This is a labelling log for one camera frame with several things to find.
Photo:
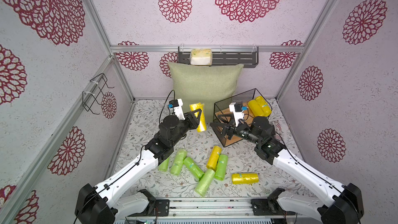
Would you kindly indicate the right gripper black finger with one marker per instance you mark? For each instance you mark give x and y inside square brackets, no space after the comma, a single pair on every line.
[220,129]
[225,118]

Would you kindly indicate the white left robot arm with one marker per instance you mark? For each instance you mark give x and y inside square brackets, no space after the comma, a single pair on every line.
[104,203]

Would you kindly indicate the white yellow sponge pack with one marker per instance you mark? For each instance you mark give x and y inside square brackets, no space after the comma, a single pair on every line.
[201,57]

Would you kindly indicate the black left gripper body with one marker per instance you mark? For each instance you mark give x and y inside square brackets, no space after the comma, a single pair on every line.
[184,126]

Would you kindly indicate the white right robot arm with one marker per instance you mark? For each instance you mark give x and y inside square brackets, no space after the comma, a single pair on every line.
[333,203]

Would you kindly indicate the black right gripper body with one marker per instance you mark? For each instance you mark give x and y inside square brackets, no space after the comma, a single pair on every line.
[231,131]

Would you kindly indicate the green roll right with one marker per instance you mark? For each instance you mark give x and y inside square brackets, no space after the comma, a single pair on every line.
[221,167]

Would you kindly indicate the green cushion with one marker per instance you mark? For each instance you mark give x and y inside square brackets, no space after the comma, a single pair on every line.
[204,84]

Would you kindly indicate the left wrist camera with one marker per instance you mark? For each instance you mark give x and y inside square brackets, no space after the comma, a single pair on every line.
[176,107]

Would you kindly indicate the grey wall rack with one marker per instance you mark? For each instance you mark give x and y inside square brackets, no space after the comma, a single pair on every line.
[248,59]

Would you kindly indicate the green roll middle diagonal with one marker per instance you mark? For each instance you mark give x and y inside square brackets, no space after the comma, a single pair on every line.
[193,168]

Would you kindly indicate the green roll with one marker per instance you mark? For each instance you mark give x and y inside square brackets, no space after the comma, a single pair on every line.
[221,167]
[204,183]
[178,162]
[164,166]

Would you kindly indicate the metal base rail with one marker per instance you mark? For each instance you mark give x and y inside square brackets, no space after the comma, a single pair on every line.
[213,211]

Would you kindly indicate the green roll front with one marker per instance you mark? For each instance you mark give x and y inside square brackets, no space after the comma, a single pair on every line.
[204,183]

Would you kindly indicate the green roll far left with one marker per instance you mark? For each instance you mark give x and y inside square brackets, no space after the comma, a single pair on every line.
[164,166]

